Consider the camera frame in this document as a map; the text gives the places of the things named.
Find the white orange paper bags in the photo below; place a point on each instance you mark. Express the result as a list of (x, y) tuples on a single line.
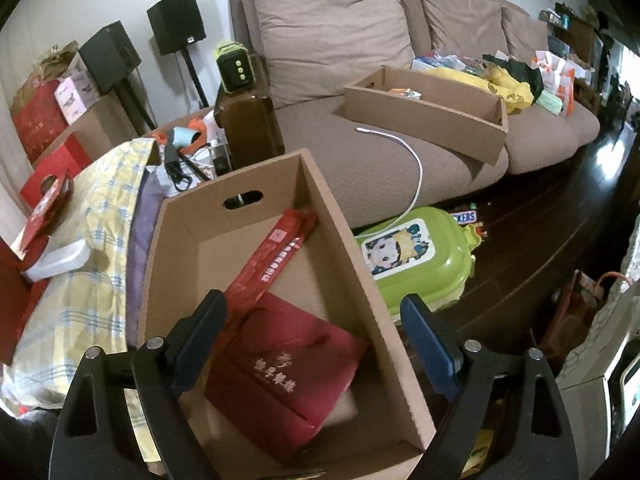
[(555, 72)]

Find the yellow cloth bag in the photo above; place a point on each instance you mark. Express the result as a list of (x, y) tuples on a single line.
[(515, 90)]

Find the crumpled brown paper bag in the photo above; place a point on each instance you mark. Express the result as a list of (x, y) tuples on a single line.
[(55, 57)]

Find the purple cloth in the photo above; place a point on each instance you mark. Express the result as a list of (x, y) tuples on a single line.
[(145, 220)]

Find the small snack packets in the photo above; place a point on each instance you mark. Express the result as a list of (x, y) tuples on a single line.
[(405, 93)]

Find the green plastic cartoon case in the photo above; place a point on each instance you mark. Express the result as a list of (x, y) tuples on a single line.
[(440, 270)]

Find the white knit cloth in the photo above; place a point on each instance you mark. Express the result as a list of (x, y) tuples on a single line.
[(600, 350)]

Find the large closed cardboard box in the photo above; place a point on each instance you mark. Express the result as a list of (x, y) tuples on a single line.
[(100, 120)]

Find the light green packet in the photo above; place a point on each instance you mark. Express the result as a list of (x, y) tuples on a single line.
[(550, 100)]

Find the dark wooden side table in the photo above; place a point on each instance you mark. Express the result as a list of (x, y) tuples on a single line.
[(250, 125)]

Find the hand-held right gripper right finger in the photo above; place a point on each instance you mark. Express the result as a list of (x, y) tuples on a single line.
[(430, 345)]

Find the cluttered wooden shelf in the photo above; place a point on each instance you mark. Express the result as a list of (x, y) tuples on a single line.
[(575, 35)]

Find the light blue hair dryer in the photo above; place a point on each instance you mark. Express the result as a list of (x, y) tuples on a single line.
[(182, 137)]

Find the chocolate bar pack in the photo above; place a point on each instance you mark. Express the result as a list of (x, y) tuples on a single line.
[(465, 217)]

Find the cluttered open cardboard box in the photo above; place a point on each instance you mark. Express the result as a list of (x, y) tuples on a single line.
[(167, 180)]

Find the pile of colourful packets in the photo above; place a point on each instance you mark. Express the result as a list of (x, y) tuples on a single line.
[(445, 64)]

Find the black speaker on stand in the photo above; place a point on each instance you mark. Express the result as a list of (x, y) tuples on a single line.
[(110, 57), (175, 22)]

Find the black bag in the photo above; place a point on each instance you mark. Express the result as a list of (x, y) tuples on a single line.
[(525, 72)]

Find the brown sofa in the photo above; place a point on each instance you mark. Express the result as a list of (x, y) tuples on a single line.
[(350, 160)]

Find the large beige sofa cushion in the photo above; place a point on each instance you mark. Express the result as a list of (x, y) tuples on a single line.
[(330, 35)]

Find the yellow plaid tablecloth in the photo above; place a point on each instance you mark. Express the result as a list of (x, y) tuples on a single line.
[(100, 270)]

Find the green black portable speaker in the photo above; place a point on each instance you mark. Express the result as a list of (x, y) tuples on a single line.
[(235, 67)]

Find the small white pink box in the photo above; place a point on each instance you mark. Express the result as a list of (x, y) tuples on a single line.
[(75, 95)]

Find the brown shopping bag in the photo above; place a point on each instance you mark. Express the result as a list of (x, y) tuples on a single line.
[(585, 310)]

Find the shallow cardboard tray box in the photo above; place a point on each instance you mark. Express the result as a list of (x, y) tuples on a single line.
[(425, 125)]

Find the red cookie gift box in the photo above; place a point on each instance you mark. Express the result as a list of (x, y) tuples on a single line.
[(55, 165)]

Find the red cartoon print gift bag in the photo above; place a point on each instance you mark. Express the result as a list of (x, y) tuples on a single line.
[(37, 220)]

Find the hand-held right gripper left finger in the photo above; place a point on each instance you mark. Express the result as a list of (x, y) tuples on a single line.
[(195, 340)]

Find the cardboard box with handholes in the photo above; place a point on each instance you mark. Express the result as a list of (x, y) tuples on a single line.
[(330, 230)]

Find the long narrow red box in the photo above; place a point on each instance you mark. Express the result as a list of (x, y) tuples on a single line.
[(270, 255)]

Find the dark red paper bag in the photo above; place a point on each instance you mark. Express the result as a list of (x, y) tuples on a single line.
[(280, 380)]

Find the red box with gold bag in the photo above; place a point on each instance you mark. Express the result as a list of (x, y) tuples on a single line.
[(37, 120)]

